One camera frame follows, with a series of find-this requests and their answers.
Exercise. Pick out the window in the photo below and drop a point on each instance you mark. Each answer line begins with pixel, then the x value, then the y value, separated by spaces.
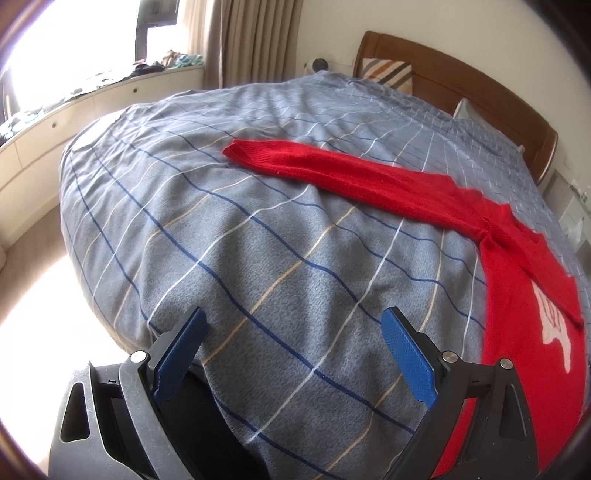
pixel 157 27

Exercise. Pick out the wooden headboard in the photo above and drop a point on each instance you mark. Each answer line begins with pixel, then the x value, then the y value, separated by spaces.
pixel 461 78

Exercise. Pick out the red knitted sweater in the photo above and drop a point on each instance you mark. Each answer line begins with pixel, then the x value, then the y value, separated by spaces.
pixel 369 175

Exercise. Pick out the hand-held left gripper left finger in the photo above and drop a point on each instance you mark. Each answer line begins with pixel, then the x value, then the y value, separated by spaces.
pixel 180 355

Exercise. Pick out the white window bench cabinet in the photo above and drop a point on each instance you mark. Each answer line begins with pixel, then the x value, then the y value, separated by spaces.
pixel 92 110

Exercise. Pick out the blue checked duvet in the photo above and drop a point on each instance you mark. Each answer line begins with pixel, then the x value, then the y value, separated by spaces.
pixel 231 230

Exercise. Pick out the striped cushion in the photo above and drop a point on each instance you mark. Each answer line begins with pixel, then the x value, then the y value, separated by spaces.
pixel 388 74

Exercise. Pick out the beige curtain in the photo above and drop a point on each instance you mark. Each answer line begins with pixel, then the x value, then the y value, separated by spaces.
pixel 249 41

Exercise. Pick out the white bedside table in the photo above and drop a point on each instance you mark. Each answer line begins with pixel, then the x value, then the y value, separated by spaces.
pixel 572 217

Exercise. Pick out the blue checked pillow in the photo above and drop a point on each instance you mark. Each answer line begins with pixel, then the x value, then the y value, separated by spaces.
pixel 466 110

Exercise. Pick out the pile of clutter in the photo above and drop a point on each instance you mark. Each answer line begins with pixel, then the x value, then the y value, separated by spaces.
pixel 175 60

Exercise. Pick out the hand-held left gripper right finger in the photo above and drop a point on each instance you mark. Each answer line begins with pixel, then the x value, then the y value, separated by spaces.
pixel 411 355

